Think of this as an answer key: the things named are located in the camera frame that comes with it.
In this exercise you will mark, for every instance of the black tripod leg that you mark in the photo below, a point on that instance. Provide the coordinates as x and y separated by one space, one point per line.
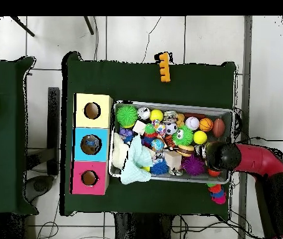
22 26
89 25

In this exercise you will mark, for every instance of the wooden box with three holes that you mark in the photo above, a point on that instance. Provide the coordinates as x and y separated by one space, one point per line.
104 122

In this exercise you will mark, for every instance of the white baseball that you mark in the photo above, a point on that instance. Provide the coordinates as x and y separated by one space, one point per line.
192 123

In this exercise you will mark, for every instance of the yellow smiley ball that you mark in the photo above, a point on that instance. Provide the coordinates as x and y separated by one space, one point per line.
200 137

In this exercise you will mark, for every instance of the toy hamburger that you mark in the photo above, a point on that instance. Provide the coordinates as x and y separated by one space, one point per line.
186 150

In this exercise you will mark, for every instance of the plain wooden cube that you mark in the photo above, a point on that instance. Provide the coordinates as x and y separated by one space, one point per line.
172 159

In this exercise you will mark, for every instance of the orange plastic comb toy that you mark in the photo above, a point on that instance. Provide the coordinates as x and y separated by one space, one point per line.
165 67

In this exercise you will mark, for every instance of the mint green cloth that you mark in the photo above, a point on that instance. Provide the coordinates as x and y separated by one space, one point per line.
138 164

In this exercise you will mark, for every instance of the small orange basketball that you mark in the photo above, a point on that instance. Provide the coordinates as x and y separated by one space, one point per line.
206 124

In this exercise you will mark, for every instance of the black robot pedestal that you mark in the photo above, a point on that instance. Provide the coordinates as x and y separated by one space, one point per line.
141 229

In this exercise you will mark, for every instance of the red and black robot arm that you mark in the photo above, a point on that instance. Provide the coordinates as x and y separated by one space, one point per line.
260 162

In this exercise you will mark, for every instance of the green spiky ball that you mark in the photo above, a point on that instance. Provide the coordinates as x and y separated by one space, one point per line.
183 135
127 116

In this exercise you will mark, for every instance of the dark green tablecloth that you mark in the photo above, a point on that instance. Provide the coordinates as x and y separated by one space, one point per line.
131 84
12 124

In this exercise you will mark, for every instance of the clear mesh bin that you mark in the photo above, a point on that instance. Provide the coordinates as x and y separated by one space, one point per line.
126 175

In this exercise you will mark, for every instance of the purple spiky toy with eyes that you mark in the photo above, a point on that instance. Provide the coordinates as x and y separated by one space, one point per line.
194 165

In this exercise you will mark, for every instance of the grey floor strip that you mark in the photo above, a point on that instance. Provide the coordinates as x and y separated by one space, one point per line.
247 74

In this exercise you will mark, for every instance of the clear plastic packet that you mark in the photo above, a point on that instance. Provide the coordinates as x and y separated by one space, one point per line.
91 145

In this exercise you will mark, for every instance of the cream muslin cloth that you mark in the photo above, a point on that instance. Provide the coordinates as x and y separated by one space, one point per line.
119 154

